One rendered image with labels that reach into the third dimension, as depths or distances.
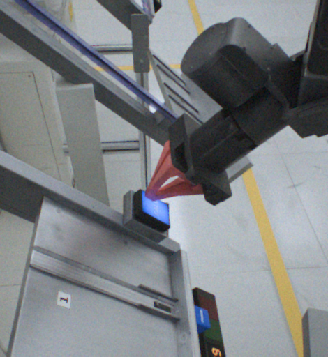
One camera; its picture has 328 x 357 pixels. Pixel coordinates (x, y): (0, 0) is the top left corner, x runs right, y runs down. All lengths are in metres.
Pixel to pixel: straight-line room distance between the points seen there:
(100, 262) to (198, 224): 1.08
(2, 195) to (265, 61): 0.30
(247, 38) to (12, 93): 1.03
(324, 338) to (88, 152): 0.49
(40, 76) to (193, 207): 0.75
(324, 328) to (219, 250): 0.82
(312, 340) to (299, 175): 1.20
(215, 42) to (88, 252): 0.25
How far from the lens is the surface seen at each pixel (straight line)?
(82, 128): 0.69
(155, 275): 0.49
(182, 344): 0.47
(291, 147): 1.91
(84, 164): 0.74
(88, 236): 0.45
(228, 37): 0.35
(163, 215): 0.49
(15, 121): 1.37
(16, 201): 0.46
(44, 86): 1.27
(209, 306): 0.57
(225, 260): 1.41
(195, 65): 0.36
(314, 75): 0.34
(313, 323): 0.66
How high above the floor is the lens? 1.16
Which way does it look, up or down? 44 degrees down
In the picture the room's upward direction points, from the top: straight up
